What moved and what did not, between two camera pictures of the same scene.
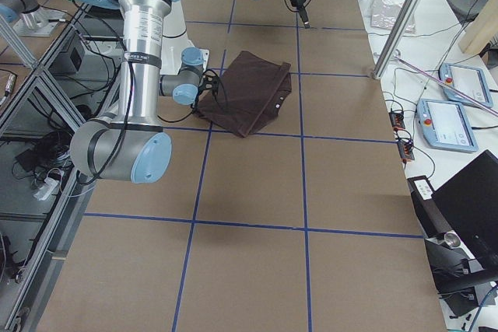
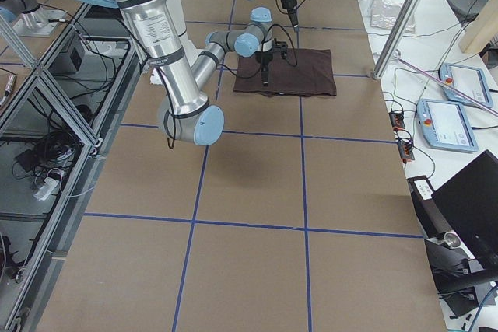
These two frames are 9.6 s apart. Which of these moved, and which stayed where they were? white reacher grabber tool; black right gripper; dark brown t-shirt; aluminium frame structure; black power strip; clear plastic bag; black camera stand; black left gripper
Moved: black right gripper; black left gripper; dark brown t-shirt
Stayed: clear plastic bag; white reacher grabber tool; black power strip; aluminium frame structure; black camera stand
